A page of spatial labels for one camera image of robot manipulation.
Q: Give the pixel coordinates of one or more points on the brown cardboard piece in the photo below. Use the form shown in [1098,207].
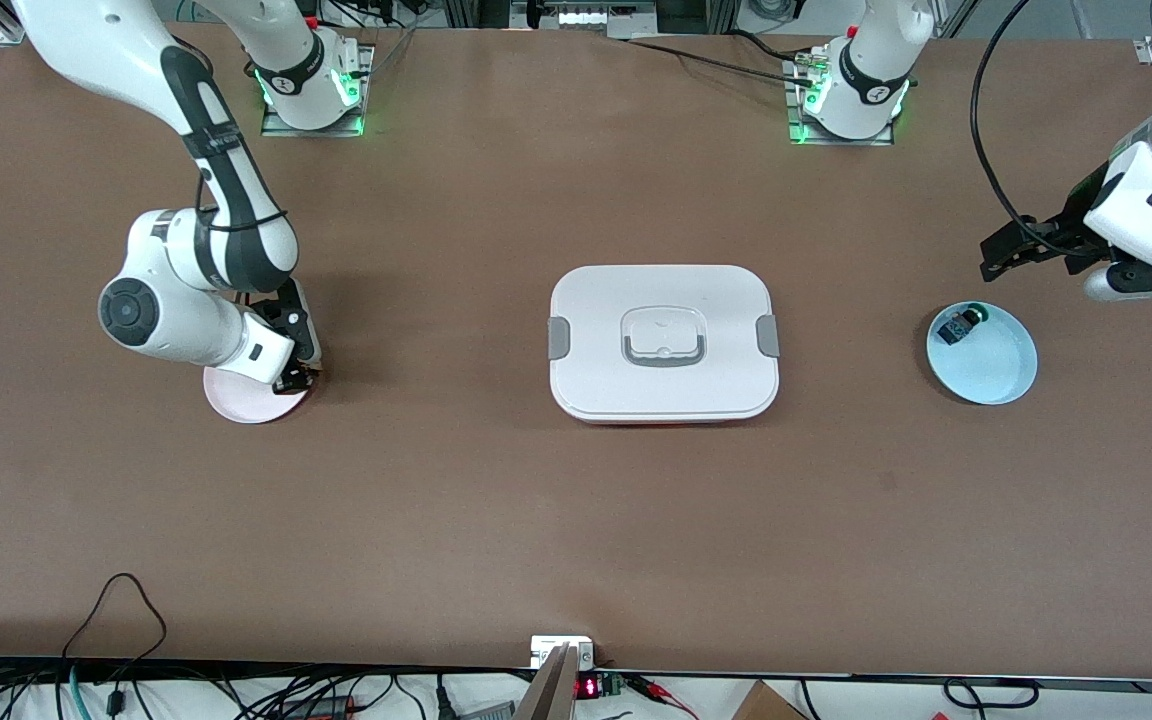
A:
[766,705]

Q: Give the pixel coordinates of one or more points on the light blue round plate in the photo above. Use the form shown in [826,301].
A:
[996,370]

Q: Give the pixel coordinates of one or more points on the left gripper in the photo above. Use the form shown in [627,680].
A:
[1064,233]

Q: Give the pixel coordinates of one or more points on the grey power strip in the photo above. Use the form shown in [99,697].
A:
[486,712]

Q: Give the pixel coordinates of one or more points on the white lidded lunch box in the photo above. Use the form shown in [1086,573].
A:
[596,380]

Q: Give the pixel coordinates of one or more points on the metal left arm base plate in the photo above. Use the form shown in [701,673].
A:
[841,141]

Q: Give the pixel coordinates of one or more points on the red digit display module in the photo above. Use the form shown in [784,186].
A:
[586,688]

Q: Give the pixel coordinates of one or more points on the red clip leads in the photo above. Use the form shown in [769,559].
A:
[656,688]

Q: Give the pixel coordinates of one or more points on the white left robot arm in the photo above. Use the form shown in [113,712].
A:
[876,60]

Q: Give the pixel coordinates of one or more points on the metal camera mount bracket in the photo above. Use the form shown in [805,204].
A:
[561,650]

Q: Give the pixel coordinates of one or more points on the green and black switch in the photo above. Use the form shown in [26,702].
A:
[958,328]

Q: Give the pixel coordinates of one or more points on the pink round plate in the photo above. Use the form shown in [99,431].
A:
[246,405]

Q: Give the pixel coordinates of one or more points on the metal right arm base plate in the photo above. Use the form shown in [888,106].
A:
[316,130]

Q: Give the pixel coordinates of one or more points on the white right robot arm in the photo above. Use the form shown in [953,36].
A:
[176,330]

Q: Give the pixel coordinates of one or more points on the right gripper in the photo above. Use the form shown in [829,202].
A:
[288,312]

